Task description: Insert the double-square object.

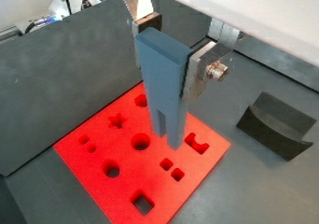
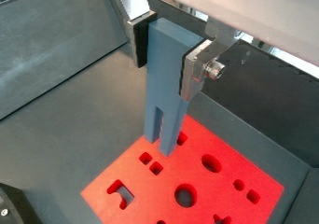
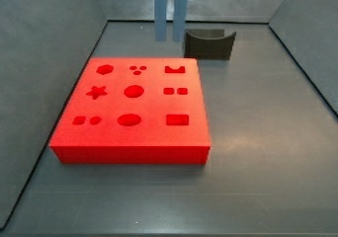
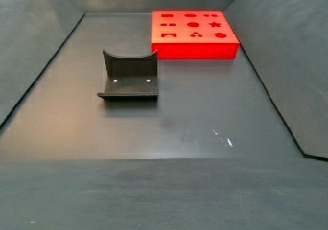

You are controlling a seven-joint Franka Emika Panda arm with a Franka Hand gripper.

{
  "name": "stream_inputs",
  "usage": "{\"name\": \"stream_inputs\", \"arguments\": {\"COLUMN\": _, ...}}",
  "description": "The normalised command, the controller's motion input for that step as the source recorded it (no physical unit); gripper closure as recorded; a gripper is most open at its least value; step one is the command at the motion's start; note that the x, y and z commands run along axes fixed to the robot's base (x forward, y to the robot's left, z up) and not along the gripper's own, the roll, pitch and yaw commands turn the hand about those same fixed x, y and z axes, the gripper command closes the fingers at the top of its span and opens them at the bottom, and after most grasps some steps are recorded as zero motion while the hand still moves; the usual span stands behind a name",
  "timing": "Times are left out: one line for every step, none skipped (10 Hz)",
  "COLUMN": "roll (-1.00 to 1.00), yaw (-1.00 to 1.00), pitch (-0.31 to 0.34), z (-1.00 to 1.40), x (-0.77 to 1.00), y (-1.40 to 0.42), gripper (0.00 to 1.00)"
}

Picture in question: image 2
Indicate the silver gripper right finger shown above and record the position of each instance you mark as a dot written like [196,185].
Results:
[200,64]

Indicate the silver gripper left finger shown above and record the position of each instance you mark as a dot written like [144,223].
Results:
[134,16]

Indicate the blue double-square peg object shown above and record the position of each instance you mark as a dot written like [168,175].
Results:
[169,42]

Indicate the red shape-sorting board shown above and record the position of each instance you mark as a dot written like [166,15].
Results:
[204,184]

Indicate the black device corner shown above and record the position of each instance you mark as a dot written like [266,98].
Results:
[16,210]

